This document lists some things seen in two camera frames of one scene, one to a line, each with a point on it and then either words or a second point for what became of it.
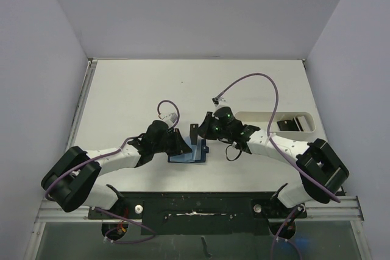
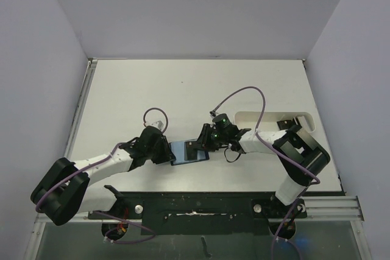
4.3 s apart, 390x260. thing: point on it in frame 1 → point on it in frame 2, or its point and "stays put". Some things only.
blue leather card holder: [197, 154] stays put
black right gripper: [204, 126] → [203, 137]
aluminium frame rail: [348, 209] stays put
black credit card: [288, 125] stays put
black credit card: [193, 133] → [191, 150]
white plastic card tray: [283, 122] stays put
